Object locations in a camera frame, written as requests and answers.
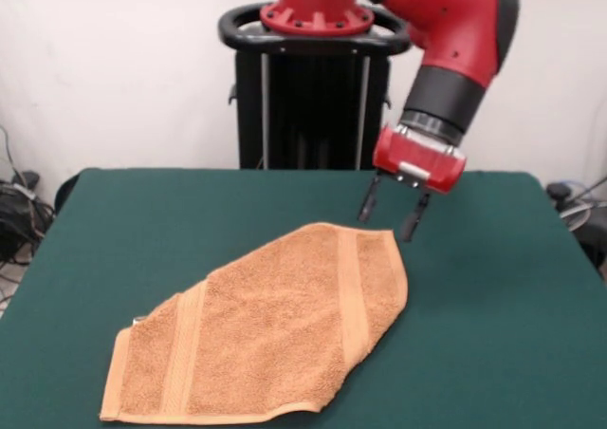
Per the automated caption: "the black cable tangle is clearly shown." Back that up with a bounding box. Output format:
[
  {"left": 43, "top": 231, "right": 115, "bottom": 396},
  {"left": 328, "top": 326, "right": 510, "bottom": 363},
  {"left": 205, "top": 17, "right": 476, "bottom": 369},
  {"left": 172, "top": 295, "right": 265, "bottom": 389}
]
[{"left": 0, "top": 124, "right": 57, "bottom": 316}]

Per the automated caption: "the tan terry towel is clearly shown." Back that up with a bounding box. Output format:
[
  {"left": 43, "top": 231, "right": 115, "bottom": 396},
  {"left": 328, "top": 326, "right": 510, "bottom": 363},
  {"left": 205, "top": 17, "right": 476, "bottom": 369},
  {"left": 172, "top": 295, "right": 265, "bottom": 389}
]
[{"left": 98, "top": 221, "right": 410, "bottom": 423}]

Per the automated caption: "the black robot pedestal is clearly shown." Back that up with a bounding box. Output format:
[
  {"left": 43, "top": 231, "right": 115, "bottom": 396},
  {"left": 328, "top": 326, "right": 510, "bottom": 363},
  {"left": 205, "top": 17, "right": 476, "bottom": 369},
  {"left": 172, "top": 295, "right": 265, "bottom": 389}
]
[{"left": 217, "top": 1, "right": 416, "bottom": 170}]

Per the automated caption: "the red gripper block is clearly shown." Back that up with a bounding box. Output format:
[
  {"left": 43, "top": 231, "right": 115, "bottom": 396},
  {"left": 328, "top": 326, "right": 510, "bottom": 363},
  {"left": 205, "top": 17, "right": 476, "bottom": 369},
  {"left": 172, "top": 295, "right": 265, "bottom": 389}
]
[{"left": 358, "top": 123, "right": 469, "bottom": 244}]

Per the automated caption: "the black bulky object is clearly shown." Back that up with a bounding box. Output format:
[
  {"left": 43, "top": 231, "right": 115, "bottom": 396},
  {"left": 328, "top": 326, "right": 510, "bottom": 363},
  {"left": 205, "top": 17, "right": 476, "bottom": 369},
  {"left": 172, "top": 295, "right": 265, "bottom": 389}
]
[{"left": 573, "top": 205, "right": 607, "bottom": 281}]

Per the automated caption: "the dark green tablecloth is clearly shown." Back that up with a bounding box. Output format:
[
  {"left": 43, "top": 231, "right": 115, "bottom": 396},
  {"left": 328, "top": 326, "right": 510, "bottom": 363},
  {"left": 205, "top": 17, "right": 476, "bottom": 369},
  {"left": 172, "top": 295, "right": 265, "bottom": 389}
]
[{"left": 0, "top": 166, "right": 607, "bottom": 429}]

